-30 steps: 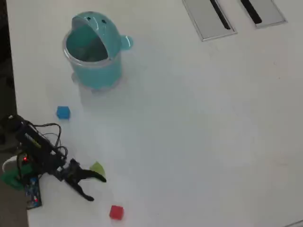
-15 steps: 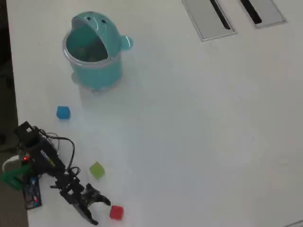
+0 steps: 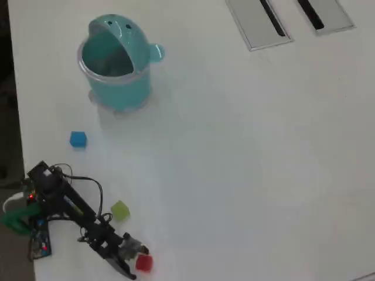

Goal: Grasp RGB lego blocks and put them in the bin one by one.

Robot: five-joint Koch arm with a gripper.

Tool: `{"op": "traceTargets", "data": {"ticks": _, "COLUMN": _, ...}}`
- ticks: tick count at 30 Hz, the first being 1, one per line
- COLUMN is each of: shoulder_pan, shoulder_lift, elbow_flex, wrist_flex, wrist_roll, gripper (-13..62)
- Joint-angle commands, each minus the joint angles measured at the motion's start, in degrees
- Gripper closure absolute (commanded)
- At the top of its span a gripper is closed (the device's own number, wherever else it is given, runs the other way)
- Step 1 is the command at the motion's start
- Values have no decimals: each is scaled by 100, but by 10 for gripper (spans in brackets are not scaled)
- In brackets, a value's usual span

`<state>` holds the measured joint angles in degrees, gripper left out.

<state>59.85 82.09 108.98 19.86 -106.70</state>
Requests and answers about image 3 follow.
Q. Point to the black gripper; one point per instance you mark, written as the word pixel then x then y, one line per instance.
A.
pixel 104 240

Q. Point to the red lego block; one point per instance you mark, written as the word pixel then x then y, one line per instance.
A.
pixel 144 263

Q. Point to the green lego block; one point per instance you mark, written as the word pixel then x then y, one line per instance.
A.
pixel 120 210

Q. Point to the blue lego block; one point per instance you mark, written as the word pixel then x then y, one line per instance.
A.
pixel 78 140

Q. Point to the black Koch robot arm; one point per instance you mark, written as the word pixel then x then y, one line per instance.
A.
pixel 73 202

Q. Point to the teal whale-shaped bin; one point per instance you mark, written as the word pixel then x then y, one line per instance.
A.
pixel 123 87

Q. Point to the blue controller circuit board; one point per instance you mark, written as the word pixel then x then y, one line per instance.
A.
pixel 41 237

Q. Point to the green plastic table clamp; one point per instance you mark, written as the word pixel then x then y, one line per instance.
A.
pixel 13 218

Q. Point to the white rounded object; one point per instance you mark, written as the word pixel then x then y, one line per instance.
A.
pixel 11 196

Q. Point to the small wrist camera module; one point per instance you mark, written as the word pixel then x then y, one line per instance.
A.
pixel 132 246

